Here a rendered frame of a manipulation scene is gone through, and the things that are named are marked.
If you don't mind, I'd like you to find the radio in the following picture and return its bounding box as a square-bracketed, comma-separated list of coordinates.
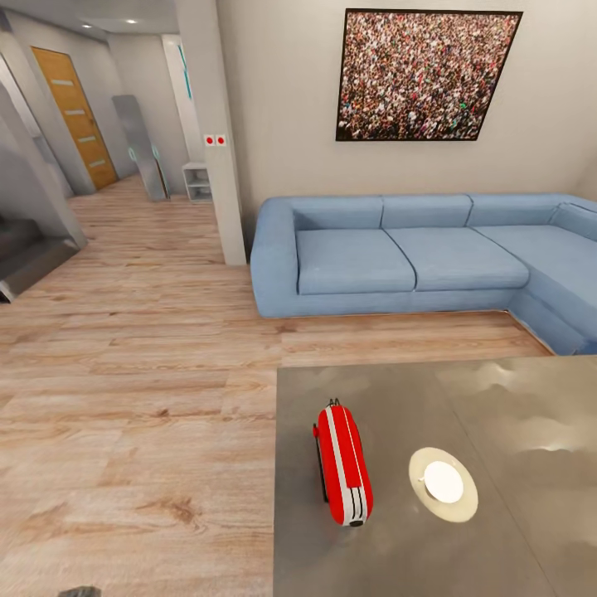
[313, 398, 373, 527]

